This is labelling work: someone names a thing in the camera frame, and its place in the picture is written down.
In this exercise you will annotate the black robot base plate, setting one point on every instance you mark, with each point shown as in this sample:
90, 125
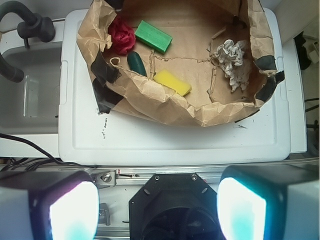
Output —
176, 206

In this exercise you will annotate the dark green toy cucumber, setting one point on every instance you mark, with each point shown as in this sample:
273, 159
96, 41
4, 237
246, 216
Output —
136, 64

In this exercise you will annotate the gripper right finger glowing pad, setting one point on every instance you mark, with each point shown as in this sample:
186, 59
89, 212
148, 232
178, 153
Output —
270, 202

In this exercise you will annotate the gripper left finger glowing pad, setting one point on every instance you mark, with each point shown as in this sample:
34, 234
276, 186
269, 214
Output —
48, 205

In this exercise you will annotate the aluminium extrusion rail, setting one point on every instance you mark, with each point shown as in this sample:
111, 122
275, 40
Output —
140, 175

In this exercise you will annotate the crumpled red paper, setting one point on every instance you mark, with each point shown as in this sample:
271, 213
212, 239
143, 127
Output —
122, 36

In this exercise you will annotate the white paper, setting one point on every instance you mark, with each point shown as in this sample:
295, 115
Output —
230, 57

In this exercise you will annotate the yellow sponge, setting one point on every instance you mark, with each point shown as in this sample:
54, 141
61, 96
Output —
167, 79

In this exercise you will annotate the green sponge block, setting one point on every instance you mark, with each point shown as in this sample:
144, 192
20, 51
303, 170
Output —
153, 37

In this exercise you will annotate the white plastic bin lid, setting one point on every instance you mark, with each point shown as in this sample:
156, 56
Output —
88, 137

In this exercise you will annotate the metal corner bracket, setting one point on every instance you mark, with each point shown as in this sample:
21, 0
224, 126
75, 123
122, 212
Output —
104, 178

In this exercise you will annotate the crumpled brown paper bag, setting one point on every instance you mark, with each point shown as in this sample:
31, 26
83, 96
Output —
198, 27

